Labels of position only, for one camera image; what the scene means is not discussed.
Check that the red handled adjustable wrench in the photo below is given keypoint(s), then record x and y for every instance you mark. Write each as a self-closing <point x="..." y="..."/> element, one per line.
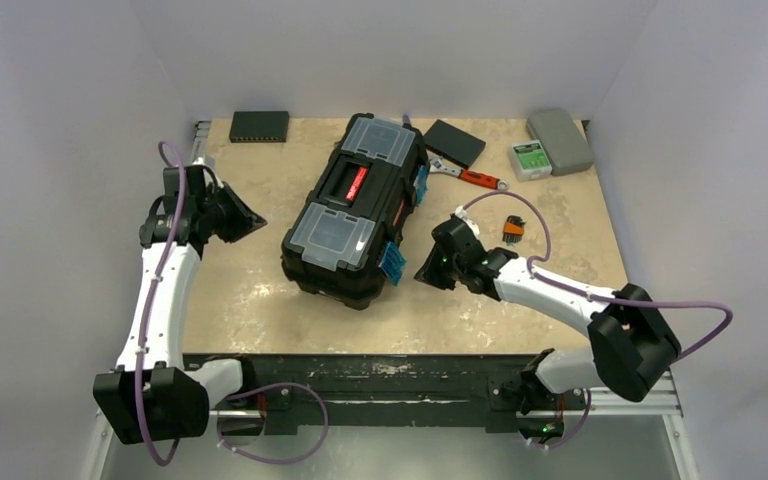
<point x="439" y="166"/>

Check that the black plastic toolbox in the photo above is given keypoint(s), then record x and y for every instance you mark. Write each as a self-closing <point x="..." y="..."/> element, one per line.
<point x="345" y="242"/>

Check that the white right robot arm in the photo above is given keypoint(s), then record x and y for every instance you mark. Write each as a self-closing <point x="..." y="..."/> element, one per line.
<point x="630" y="345"/>

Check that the green labelled clear box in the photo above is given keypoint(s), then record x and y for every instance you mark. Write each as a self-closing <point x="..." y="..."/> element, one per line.
<point x="529" y="161"/>

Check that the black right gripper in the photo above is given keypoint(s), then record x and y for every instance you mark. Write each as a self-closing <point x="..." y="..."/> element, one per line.
<point x="445" y="252"/>

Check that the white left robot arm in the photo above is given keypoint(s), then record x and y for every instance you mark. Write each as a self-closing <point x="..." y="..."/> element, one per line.
<point x="151" y="393"/>

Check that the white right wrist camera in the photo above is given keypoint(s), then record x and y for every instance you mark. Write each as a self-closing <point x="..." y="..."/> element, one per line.
<point x="461" y="213"/>

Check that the black network switch box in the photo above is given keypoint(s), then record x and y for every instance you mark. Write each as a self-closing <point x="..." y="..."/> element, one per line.
<point x="259" y="127"/>

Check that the black flat box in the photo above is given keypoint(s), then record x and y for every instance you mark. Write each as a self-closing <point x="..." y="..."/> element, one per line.
<point x="453" y="144"/>

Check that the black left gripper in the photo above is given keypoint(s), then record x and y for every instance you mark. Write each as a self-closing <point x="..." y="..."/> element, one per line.
<point x="245" y="220"/>

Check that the grey plastic case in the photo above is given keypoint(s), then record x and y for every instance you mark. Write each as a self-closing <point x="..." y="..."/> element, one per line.
<point x="566" y="148"/>

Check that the black orange hex key holder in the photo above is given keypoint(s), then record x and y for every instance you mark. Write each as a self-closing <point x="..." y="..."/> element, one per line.
<point x="513" y="230"/>

